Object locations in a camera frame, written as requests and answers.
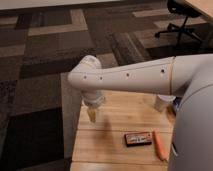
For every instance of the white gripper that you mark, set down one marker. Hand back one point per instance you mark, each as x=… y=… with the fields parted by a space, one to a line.
x=93 y=99

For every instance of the black rectangular eraser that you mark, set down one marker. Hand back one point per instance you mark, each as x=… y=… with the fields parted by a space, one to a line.
x=138 y=138

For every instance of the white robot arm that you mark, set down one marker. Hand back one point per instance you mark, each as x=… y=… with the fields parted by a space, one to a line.
x=189 y=77

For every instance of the orange carrot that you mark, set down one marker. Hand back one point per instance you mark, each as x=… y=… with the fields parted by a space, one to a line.
x=159 y=147

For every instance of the light wooden desk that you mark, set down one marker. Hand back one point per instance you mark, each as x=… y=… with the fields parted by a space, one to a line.
x=205 y=7

